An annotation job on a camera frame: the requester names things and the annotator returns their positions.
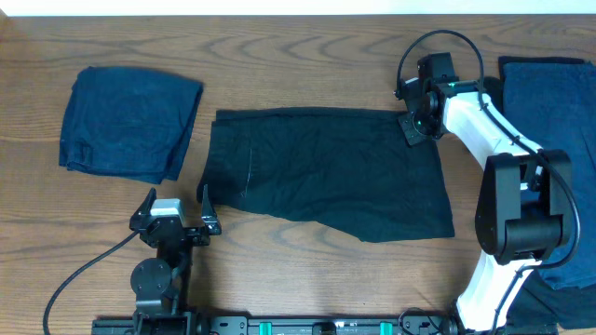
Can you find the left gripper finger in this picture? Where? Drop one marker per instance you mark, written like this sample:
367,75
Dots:
142,217
208,213

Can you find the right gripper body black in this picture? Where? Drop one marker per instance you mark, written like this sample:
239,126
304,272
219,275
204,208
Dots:
416,129

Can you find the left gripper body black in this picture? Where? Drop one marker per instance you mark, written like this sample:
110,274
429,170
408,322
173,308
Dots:
198,241

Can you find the black shorts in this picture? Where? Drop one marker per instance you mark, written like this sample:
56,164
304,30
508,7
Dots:
350,169

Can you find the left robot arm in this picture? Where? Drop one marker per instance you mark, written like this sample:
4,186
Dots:
161,283

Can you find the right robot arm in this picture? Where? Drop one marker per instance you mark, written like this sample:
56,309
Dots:
526,208

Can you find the folded navy blue garment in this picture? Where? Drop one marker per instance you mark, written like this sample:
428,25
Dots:
127,122

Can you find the blue garment in pile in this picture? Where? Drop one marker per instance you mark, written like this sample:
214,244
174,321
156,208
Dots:
553,104

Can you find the black garment under pile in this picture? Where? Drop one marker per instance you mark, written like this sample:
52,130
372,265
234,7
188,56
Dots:
538,304

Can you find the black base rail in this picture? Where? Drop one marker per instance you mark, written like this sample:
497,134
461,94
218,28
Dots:
241,325

